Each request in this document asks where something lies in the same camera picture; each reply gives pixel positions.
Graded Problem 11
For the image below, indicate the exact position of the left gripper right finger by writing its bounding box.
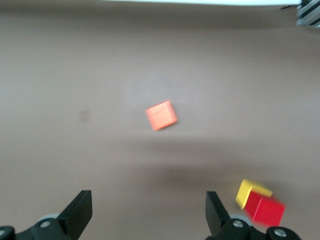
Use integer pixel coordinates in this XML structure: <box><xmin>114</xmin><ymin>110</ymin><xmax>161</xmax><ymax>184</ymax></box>
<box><xmin>204</xmin><ymin>191</ymin><xmax>305</xmax><ymax>240</ymax></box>

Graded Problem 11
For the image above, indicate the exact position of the orange wooden block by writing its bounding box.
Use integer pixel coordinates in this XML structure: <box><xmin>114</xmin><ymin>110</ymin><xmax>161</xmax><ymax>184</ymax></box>
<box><xmin>145</xmin><ymin>100</ymin><xmax>179</xmax><ymax>132</ymax></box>

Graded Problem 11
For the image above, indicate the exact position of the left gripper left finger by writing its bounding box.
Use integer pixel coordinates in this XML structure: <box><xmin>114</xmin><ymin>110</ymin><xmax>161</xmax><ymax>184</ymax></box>
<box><xmin>0</xmin><ymin>189</ymin><xmax>93</xmax><ymax>240</ymax></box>

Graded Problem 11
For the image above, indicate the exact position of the red wooden block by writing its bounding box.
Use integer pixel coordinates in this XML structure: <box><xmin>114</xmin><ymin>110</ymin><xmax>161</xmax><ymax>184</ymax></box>
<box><xmin>243</xmin><ymin>191</ymin><xmax>286</xmax><ymax>228</ymax></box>

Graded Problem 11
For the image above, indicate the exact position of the striped object at corner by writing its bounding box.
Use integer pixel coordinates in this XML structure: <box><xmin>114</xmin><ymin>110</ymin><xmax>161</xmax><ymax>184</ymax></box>
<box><xmin>296</xmin><ymin>0</ymin><xmax>320</xmax><ymax>27</ymax></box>

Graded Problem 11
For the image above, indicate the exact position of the yellow wooden block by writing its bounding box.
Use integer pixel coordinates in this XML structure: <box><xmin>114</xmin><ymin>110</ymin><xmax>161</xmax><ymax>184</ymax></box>
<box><xmin>234</xmin><ymin>178</ymin><xmax>274</xmax><ymax>211</ymax></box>

